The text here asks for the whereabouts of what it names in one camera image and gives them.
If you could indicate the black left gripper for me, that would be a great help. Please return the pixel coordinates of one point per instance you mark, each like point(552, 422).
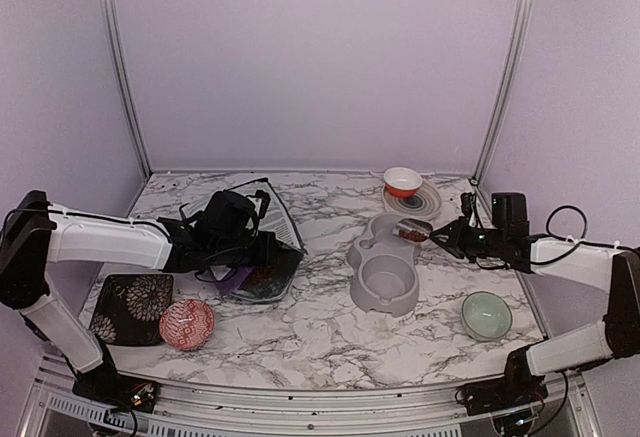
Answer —
point(266, 253)

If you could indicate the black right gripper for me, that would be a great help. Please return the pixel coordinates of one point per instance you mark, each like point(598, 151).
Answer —
point(450, 230)

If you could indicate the purple puppy food bag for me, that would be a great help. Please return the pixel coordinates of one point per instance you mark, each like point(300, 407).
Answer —
point(253, 206)

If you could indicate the silver metal scoop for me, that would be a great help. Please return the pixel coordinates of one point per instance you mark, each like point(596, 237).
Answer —
point(413, 224)

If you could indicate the grey double pet bowl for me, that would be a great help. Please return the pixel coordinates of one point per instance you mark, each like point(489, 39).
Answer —
point(385, 278)

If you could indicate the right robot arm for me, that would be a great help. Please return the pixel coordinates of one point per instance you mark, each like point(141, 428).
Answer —
point(611, 268)

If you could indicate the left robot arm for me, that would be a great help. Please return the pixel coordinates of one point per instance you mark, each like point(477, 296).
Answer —
point(38, 232)

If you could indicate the brown kibble in scoop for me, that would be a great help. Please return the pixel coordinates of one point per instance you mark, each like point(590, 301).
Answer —
point(413, 236)

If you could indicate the spiral pattern ceramic plate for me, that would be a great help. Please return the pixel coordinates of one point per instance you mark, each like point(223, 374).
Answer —
point(425, 204)

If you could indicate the orange white ceramic bowl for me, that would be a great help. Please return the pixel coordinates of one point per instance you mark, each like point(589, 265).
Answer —
point(402, 182)

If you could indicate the pale green glass bowl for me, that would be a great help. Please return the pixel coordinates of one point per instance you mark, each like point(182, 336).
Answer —
point(486, 316)

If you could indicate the red patterned ceramic bowl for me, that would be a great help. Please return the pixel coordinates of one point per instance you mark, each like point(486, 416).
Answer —
point(187, 325)

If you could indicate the black floral square plate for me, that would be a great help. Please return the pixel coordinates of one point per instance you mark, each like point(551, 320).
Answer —
point(129, 309)

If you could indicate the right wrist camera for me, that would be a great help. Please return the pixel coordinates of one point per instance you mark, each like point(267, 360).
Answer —
point(469, 209)

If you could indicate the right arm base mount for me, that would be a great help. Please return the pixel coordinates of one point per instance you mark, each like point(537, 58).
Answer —
point(516, 387)

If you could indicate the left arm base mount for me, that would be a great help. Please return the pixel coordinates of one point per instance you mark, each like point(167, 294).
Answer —
point(107, 385)

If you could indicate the aluminium front frame rail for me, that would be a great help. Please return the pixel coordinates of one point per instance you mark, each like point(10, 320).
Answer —
point(190, 409)

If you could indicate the aluminium right corner post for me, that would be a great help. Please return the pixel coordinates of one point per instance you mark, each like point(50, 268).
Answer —
point(515, 48)

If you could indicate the aluminium corner post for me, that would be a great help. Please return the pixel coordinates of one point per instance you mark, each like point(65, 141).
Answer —
point(515, 48)
point(124, 87)

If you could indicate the aluminium left corner post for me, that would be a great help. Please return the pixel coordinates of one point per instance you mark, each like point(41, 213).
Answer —
point(124, 87)

